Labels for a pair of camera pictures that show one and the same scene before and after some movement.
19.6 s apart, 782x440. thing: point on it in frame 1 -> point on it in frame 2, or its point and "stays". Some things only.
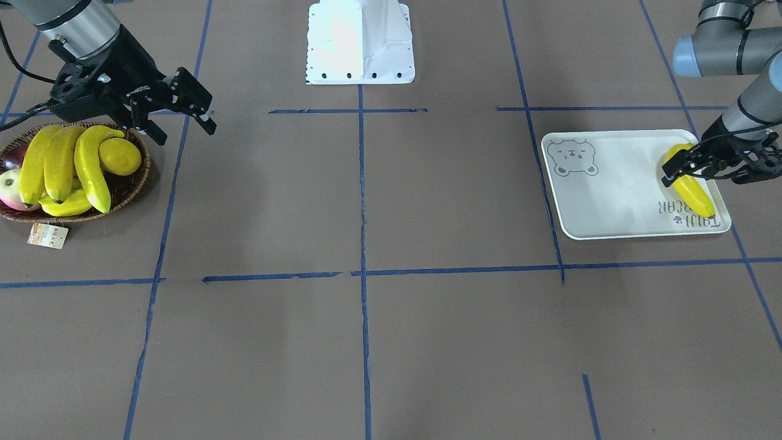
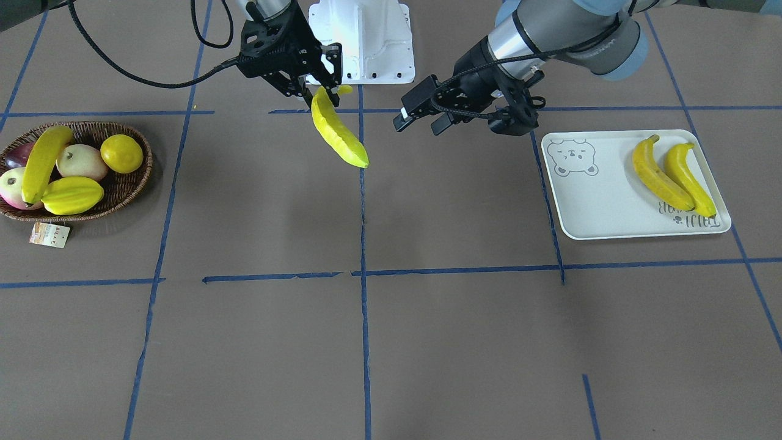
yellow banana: x=691 y=186 stays
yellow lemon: x=118 y=156 stays
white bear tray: x=608 y=183 stays
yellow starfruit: x=75 y=202 stays
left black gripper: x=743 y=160 -> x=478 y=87
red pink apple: x=10 y=190 stays
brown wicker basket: x=121 y=188 stays
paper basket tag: x=47 y=235 stays
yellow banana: x=58 y=161 -> x=328 y=119
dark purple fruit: x=14 y=159 stays
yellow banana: x=87 y=149 -> x=45 y=146
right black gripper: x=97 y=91 -> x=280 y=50
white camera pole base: x=359 y=41 stays
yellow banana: x=31 y=183 -> x=658 y=181
